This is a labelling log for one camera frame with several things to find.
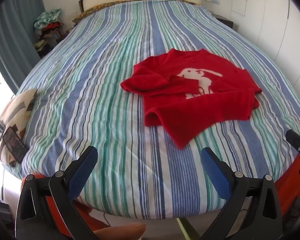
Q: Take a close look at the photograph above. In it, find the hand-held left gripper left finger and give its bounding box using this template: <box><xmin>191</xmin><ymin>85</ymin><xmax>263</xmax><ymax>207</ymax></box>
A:
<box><xmin>15</xmin><ymin>146</ymin><xmax>98</xmax><ymax>240</ymax></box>

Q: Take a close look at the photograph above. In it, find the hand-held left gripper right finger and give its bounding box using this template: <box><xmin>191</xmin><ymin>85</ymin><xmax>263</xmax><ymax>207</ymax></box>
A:
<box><xmin>199</xmin><ymin>147</ymin><xmax>283</xmax><ymax>240</ymax></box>

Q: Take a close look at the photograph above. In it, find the red rabbit print sweater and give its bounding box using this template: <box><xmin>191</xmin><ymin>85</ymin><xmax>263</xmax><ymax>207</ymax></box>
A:
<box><xmin>120</xmin><ymin>49</ymin><xmax>262</xmax><ymax>151</ymax></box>

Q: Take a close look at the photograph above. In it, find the pile of mixed clothes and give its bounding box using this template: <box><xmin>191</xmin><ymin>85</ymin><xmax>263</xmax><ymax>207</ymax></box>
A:
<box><xmin>33</xmin><ymin>8</ymin><xmax>65</xmax><ymax>58</ymax></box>

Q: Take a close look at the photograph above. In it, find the orange fleece garment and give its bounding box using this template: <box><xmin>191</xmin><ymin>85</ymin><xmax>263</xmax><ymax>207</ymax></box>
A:
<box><xmin>20</xmin><ymin>152</ymin><xmax>300</xmax><ymax>240</ymax></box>

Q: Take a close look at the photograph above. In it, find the black smartphone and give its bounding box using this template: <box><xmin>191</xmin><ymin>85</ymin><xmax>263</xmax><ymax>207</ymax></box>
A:
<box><xmin>2</xmin><ymin>127</ymin><xmax>29</xmax><ymax>164</ymax></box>

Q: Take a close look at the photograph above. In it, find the blue green striped bedspread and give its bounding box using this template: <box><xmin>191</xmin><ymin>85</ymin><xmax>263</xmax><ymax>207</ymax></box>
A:
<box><xmin>14</xmin><ymin>0</ymin><xmax>300</xmax><ymax>220</ymax></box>

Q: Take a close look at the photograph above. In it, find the beige geometric pattern pillow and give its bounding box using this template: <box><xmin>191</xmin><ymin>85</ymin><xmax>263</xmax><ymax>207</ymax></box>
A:
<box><xmin>0</xmin><ymin>89</ymin><xmax>38</xmax><ymax>167</ymax></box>

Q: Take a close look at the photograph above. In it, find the white wardrobe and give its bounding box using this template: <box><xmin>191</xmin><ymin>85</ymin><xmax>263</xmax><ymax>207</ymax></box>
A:
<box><xmin>231</xmin><ymin>0</ymin><xmax>300</xmax><ymax>98</ymax></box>

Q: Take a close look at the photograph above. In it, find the dark nightstand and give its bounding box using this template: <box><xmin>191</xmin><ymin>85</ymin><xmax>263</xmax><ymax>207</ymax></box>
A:
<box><xmin>215</xmin><ymin>14</ymin><xmax>234</xmax><ymax>29</ymax></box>

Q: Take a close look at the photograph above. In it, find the blue curtain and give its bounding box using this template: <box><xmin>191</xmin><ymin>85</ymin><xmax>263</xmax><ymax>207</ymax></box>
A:
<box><xmin>0</xmin><ymin>0</ymin><xmax>45</xmax><ymax>94</ymax></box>

